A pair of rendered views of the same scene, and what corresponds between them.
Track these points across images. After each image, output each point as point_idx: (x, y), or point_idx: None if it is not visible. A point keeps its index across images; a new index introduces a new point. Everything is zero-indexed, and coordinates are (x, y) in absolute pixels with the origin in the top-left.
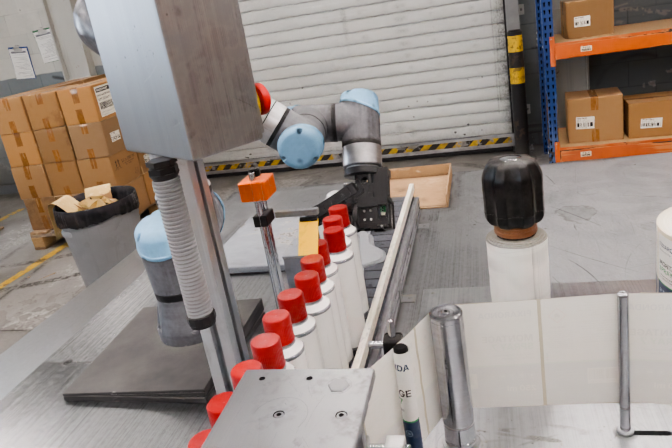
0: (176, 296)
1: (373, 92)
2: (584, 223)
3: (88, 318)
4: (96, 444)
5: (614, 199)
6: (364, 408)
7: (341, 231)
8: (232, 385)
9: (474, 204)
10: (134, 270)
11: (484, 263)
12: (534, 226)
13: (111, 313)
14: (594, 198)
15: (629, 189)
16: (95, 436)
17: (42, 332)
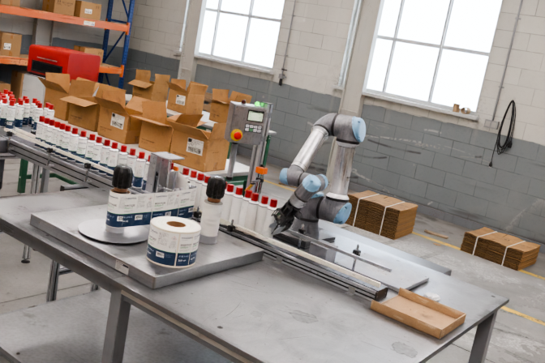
0: None
1: (307, 178)
2: (286, 309)
3: (350, 238)
4: None
5: (304, 331)
6: (162, 156)
7: (252, 194)
8: None
9: (362, 313)
10: (393, 253)
11: (283, 280)
12: (208, 197)
13: (349, 241)
14: (315, 330)
15: (311, 343)
16: None
17: (349, 233)
